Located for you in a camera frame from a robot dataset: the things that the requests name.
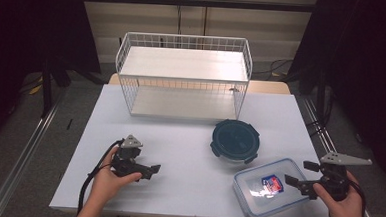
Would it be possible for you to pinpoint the black floor cable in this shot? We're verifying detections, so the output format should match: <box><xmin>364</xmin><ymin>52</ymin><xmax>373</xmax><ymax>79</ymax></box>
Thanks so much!
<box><xmin>252</xmin><ymin>57</ymin><xmax>296</xmax><ymax>79</ymax></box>

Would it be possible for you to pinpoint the person's left hand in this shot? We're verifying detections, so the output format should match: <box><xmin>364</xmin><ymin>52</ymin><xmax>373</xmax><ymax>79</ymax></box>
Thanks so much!
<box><xmin>89</xmin><ymin>145</ymin><xmax>145</xmax><ymax>201</ymax></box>

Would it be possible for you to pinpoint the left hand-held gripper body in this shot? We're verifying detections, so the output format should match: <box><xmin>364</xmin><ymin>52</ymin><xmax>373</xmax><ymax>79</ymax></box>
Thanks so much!
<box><xmin>110</xmin><ymin>133</ymin><xmax>147</xmax><ymax>180</ymax></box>

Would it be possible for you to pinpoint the black metal stand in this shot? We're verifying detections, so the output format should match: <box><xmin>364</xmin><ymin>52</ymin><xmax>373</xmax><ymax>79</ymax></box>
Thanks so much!
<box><xmin>38</xmin><ymin>60</ymin><xmax>56</xmax><ymax>119</ymax></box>

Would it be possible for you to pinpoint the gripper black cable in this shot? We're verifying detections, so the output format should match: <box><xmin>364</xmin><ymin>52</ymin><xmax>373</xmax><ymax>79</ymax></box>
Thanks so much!
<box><xmin>345</xmin><ymin>178</ymin><xmax>370</xmax><ymax>217</ymax></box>
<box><xmin>76</xmin><ymin>136</ymin><xmax>127</xmax><ymax>217</ymax></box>

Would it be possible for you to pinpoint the black horizontal bar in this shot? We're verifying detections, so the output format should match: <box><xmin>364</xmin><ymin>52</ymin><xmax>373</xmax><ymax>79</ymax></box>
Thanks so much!
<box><xmin>80</xmin><ymin>0</ymin><xmax>318</xmax><ymax>15</ymax></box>

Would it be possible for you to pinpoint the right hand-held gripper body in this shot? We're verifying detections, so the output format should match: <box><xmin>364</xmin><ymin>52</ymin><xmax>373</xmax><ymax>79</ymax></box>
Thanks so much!
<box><xmin>312</xmin><ymin>151</ymin><xmax>373</xmax><ymax>203</ymax></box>

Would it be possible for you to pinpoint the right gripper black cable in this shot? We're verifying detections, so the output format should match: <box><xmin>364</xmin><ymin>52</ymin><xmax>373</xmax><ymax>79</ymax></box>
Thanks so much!
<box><xmin>345</xmin><ymin>178</ymin><xmax>370</xmax><ymax>217</ymax></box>

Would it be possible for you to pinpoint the person's right hand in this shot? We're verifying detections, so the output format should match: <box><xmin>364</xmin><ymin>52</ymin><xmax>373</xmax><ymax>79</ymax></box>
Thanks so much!
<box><xmin>309</xmin><ymin>168</ymin><xmax>369</xmax><ymax>217</ymax></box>

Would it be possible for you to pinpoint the yellow floor tape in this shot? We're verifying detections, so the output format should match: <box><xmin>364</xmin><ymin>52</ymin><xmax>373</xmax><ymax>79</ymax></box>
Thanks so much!
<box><xmin>27</xmin><ymin>76</ymin><xmax>45</xmax><ymax>97</ymax></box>

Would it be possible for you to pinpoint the dark teal round lid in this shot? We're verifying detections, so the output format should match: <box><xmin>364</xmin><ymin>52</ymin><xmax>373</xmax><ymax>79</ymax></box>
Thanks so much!
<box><xmin>208</xmin><ymin>117</ymin><xmax>262</xmax><ymax>166</ymax></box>

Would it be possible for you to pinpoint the wooden table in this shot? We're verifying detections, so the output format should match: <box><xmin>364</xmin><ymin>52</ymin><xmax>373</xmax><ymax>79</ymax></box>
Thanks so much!
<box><xmin>107</xmin><ymin>72</ymin><xmax>293</xmax><ymax>97</ymax></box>

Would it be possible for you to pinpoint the metal floor rail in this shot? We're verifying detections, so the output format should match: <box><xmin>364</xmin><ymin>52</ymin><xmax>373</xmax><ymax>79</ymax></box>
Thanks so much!
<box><xmin>0</xmin><ymin>77</ymin><xmax>67</xmax><ymax>217</ymax></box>
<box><xmin>295</xmin><ymin>95</ymin><xmax>386</xmax><ymax>217</ymax></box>

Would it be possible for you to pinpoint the white wire shelf rack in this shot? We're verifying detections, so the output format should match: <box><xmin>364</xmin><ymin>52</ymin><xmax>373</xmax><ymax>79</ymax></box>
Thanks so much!
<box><xmin>113</xmin><ymin>30</ymin><xmax>255</xmax><ymax>123</ymax></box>

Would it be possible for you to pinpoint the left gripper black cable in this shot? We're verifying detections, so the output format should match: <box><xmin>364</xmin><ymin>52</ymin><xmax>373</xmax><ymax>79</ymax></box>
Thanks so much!
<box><xmin>76</xmin><ymin>136</ymin><xmax>127</xmax><ymax>217</ymax></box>

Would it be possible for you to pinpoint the clear rectangular container blue-rimmed lid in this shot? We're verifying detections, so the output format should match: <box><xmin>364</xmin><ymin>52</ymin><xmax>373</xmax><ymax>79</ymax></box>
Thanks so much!
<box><xmin>230</xmin><ymin>155</ymin><xmax>313</xmax><ymax>217</ymax></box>

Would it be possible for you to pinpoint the black curtain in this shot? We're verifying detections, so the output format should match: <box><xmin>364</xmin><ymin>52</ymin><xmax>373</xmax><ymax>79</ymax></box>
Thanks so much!
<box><xmin>0</xmin><ymin>0</ymin><xmax>106</xmax><ymax>162</ymax></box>
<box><xmin>281</xmin><ymin>0</ymin><xmax>386</xmax><ymax>190</ymax></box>

